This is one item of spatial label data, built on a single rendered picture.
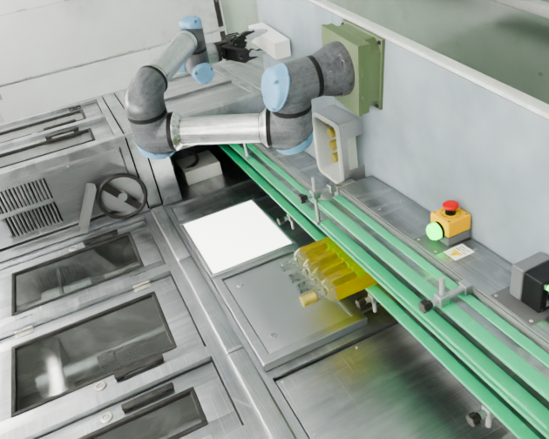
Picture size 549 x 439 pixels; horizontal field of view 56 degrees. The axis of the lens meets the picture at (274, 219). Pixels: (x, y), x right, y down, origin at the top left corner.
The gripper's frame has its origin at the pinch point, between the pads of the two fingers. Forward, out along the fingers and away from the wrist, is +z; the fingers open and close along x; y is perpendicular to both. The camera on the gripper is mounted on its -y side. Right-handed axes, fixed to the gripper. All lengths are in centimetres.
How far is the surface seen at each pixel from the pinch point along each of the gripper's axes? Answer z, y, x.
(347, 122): 0, -58, 9
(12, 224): -114, 20, 54
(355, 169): 2, -60, 25
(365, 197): -5, -76, 24
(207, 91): -13, 50, 36
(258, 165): -14.2, -11.3, 44.9
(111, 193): -72, 13, 52
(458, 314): -15, -128, 19
